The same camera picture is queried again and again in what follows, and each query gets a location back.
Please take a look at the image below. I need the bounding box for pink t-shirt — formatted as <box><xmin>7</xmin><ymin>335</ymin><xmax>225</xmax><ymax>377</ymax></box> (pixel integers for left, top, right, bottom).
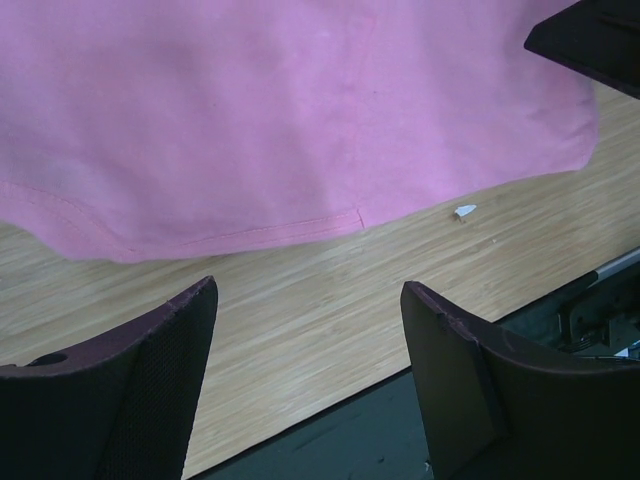
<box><xmin>1</xmin><ymin>1</ymin><xmax>598</xmax><ymax>263</ymax></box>

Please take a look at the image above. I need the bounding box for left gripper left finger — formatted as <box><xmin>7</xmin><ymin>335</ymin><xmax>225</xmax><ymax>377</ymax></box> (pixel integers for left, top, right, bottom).
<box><xmin>1</xmin><ymin>277</ymin><xmax>218</xmax><ymax>480</ymax></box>

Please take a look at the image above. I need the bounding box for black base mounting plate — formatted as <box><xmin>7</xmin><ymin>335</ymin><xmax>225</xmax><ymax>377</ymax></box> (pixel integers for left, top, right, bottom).
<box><xmin>205</xmin><ymin>251</ymin><xmax>639</xmax><ymax>479</ymax></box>

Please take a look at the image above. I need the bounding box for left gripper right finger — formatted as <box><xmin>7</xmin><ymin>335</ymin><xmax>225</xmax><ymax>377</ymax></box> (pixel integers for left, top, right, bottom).
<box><xmin>401</xmin><ymin>282</ymin><xmax>639</xmax><ymax>479</ymax></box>

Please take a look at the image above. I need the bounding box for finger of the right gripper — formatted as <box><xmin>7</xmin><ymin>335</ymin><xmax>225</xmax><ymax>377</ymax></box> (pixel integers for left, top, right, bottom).
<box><xmin>524</xmin><ymin>0</ymin><xmax>640</xmax><ymax>98</ymax></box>

